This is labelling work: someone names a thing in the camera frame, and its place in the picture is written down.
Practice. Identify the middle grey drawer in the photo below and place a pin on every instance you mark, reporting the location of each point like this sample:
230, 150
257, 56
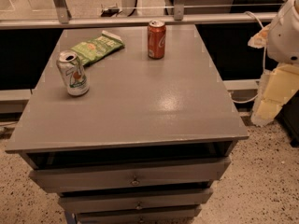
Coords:
135, 201

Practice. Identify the red coke can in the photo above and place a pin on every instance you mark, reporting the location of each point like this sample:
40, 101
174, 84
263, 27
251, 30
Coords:
156, 39

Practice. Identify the green chip bag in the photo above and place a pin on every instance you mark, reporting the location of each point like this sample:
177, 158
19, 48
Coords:
96, 49

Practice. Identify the grey metal rail frame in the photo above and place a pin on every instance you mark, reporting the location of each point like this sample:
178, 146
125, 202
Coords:
40, 14

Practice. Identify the small black device on floor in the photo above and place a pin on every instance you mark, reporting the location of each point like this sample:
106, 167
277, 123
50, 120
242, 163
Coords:
110, 11

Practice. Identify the grey drawer cabinet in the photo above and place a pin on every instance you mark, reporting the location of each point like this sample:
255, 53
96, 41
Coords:
136, 110

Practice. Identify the white green 7up can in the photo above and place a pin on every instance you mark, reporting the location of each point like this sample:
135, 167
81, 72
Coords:
73, 73

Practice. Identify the grey drawer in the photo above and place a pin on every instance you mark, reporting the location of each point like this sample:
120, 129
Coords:
135, 201
130, 175
139, 216

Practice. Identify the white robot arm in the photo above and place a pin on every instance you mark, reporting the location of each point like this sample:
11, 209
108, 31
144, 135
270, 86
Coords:
280, 40

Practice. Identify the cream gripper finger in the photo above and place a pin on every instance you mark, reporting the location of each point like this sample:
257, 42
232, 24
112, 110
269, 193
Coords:
259, 40
276, 88

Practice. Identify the top grey drawer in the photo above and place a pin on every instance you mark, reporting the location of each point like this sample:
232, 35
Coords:
130, 175

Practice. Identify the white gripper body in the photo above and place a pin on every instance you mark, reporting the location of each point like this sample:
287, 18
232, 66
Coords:
285, 39

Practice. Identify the bottom grey drawer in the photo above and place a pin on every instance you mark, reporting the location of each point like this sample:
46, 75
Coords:
139, 216

